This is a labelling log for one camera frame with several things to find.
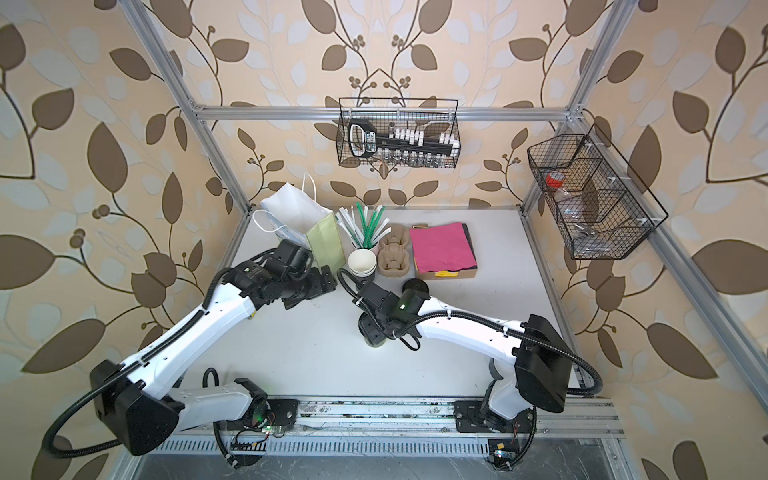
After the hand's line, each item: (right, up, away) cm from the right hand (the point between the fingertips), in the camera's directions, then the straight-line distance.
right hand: (377, 328), depth 78 cm
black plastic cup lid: (-5, 0, +1) cm, 5 cm away
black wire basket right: (+56, +31, -5) cm, 65 cm away
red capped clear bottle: (+52, +42, +8) cm, 67 cm away
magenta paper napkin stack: (+21, +20, +27) cm, 40 cm away
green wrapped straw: (-4, +27, +18) cm, 33 cm away
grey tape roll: (+31, -12, 0) cm, 33 cm away
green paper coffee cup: (0, -7, +7) cm, 10 cm away
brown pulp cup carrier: (+4, +18, +23) cm, 29 cm away
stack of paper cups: (-6, +16, +16) cm, 23 cm away
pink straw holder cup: (-1, +20, +19) cm, 27 cm away
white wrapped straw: (-9, +28, +15) cm, 33 cm away
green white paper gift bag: (-30, +33, +20) cm, 49 cm away
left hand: (-13, +11, -1) cm, 17 cm away
